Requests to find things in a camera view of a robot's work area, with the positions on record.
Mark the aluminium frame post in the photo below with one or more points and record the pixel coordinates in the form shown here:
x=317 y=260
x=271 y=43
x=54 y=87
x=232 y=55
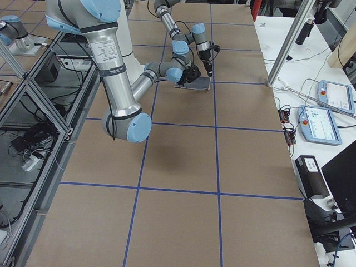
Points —
x=295 y=28

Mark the black flashlight on desk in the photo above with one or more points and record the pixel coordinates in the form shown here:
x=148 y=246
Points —
x=305 y=32

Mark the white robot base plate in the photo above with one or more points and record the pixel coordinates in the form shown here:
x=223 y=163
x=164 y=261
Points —
x=133 y=68

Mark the small circuit boards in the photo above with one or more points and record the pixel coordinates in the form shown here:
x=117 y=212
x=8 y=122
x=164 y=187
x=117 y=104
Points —
x=287 y=127

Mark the aluminium frame rack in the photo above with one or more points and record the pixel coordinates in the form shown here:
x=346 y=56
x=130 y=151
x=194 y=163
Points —
x=42 y=114

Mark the far teach pendant tablet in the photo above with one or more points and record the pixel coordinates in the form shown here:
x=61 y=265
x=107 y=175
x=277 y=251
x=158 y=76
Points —
x=337 y=95

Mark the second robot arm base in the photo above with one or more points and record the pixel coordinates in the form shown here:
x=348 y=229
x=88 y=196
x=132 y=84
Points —
x=16 y=37

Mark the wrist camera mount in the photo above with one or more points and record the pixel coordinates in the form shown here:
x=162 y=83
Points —
x=214 y=47

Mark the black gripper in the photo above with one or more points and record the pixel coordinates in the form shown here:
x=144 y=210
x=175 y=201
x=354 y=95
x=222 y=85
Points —
x=191 y=74
x=205 y=56

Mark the near teach pendant tablet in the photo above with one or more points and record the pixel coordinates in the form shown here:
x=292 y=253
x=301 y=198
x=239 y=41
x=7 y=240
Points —
x=318 y=125

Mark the black power adapter box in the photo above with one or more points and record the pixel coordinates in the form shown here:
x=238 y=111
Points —
x=312 y=182

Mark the black monitor with stand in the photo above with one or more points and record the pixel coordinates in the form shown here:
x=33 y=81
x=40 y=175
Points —
x=331 y=228

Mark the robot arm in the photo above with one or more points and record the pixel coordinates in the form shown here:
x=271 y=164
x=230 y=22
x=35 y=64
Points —
x=183 y=25
x=104 y=25

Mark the teach pendant tablet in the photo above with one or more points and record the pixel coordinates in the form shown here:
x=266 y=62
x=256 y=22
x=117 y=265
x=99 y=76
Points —
x=337 y=95
x=318 y=125

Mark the white power strip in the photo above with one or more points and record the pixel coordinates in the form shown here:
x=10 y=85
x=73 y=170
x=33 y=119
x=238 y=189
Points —
x=30 y=163

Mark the pink and grey towel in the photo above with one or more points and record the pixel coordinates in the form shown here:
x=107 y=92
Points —
x=201 y=83

